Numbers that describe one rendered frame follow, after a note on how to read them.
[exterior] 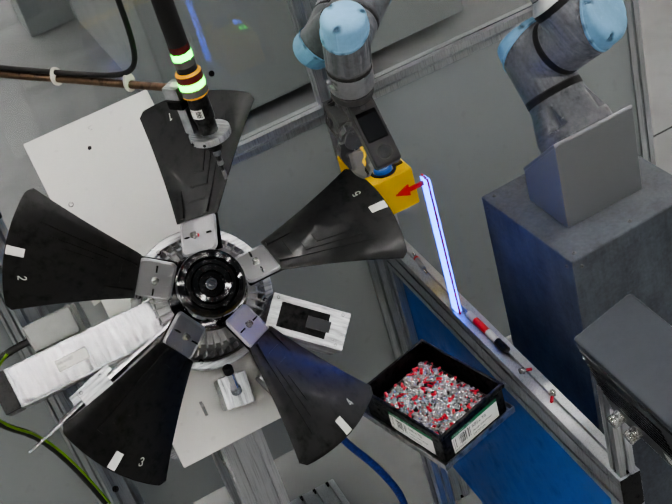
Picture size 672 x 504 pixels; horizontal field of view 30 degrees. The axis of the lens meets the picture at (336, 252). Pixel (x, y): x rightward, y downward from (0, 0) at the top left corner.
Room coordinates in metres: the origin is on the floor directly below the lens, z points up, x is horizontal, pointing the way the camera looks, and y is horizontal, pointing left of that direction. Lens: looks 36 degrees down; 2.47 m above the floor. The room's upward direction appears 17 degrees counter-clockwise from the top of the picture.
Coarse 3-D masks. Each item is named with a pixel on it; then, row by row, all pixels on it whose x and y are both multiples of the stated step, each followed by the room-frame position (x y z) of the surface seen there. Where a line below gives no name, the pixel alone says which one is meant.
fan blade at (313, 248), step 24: (336, 192) 1.92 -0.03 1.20; (312, 216) 1.88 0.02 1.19; (336, 216) 1.86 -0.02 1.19; (360, 216) 1.85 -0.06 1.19; (384, 216) 1.84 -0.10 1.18; (264, 240) 1.87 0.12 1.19; (288, 240) 1.84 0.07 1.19; (312, 240) 1.82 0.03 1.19; (336, 240) 1.80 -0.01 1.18; (360, 240) 1.80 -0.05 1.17; (384, 240) 1.79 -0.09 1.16; (288, 264) 1.78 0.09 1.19; (312, 264) 1.77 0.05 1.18
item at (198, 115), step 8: (192, 104) 1.80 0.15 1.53; (200, 104) 1.79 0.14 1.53; (208, 104) 1.80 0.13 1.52; (192, 112) 1.80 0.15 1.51; (200, 112) 1.79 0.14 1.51; (208, 112) 1.80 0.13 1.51; (200, 120) 1.80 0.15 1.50; (208, 120) 1.80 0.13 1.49; (200, 128) 1.80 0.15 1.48; (208, 128) 1.80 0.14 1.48; (216, 128) 1.80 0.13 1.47
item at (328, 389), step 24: (264, 336) 1.72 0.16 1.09; (264, 360) 1.67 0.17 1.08; (288, 360) 1.69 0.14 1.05; (312, 360) 1.71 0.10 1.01; (288, 384) 1.64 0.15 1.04; (312, 384) 1.66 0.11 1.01; (336, 384) 1.68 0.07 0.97; (360, 384) 1.69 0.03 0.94; (288, 408) 1.60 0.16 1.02; (312, 408) 1.61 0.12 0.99; (336, 408) 1.63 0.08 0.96; (360, 408) 1.64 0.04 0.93; (288, 432) 1.56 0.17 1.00; (312, 432) 1.57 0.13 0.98; (336, 432) 1.59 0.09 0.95; (312, 456) 1.54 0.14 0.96
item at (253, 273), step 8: (256, 248) 1.85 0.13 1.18; (264, 248) 1.85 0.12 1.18; (240, 256) 1.85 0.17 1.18; (248, 256) 1.84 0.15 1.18; (256, 256) 1.83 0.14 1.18; (264, 256) 1.82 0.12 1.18; (272, 256) 1.81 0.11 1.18; (240, 264) 1.82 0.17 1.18; (248, 264) 1.81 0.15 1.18; (264, 264) 1.80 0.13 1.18; (272, 264) 1.79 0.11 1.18; (248, 272) 1.79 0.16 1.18; (256, 272) 1.78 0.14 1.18; (264, 272) 1.78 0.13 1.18; (272, 272) 1.77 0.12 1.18; (248, 280) 1.77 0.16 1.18; (256, 280) 1.76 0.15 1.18
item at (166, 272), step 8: (144, 264) 1.80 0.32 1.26; (152, 264) 1.79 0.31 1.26; (160, 264) 1.79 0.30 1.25; (168, 264) 1.79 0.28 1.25; (144, 272) 1.80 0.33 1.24; (152, 272) 1.80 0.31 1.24; (160, 272) 1.79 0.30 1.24; (168, 272) 1.79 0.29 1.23; (144, 280) 1.80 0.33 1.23; (160, 280) 1.80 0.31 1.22; (168, 280) 1.79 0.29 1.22; (136, 288) 1.80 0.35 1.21; (144, 288) 1.80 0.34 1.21; (152, 288) 1.80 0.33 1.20; (160, 288) 1.80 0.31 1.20; (168, 288) 1.80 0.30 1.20; (144, 296) 1.80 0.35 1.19; (152, 296) 1.80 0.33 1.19; (160, 296) 1.80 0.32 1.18; (168, 296) 1.80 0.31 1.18
